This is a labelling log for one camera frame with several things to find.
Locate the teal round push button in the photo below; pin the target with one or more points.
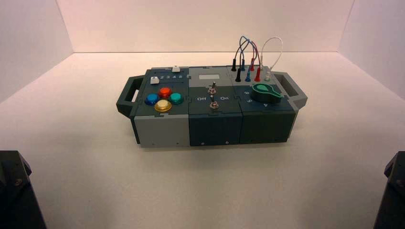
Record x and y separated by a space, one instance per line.
175 98

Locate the yellow round push button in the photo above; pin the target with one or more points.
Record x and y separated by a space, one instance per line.
163 105

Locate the grey and dark-green control box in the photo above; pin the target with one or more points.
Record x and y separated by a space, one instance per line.
164 129

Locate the red round push button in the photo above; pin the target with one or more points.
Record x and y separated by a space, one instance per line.
165 92

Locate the blue round push button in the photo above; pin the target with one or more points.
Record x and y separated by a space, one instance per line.
152 99

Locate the green rotary dial knob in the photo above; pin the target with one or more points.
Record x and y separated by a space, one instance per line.
265 93

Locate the metal toggle switch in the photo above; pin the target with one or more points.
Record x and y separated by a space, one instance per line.
214 103
212 88

